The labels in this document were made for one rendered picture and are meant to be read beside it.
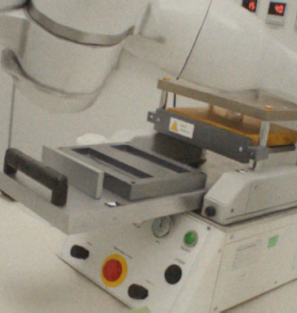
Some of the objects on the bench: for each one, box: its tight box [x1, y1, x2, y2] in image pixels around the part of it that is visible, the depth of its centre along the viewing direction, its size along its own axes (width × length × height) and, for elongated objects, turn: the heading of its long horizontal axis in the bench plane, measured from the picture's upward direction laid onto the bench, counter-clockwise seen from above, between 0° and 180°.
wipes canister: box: [76, 134, 109, 146], centre depth 146 cm, size 9×9×15 cm
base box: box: [54, 211, 297, 313], centre depth 111 cm, size 54×38×17 cm
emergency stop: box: [103, 259, 122, 281], centre depth 97 cm, size 2×4×4 cm, turn 20°
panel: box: [59, 211, 215, 313], centre depth 96 cm, size 2×30×19 cm, turn 20°
